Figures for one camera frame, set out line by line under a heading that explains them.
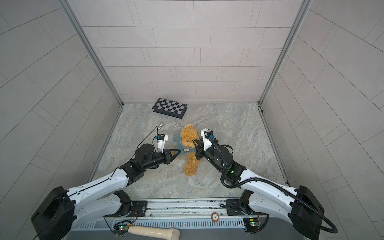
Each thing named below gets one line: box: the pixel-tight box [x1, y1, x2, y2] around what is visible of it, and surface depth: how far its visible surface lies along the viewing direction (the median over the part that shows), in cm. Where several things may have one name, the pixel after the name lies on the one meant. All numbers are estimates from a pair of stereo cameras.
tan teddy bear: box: [181, 124, 201, 177], surface depth 71 cm
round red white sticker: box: [211, 212, 220, 222], surface depth 71 cm
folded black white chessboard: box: [152, 98, 188, 119], surface depth 111 cm
